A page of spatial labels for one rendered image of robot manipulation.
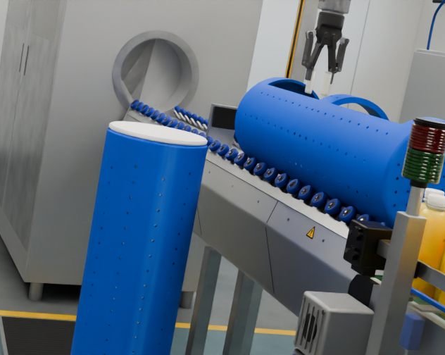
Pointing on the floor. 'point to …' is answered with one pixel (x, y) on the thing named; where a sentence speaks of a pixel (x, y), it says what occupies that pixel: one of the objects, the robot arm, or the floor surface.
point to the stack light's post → (396, 284)
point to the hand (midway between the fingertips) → (317, 83)
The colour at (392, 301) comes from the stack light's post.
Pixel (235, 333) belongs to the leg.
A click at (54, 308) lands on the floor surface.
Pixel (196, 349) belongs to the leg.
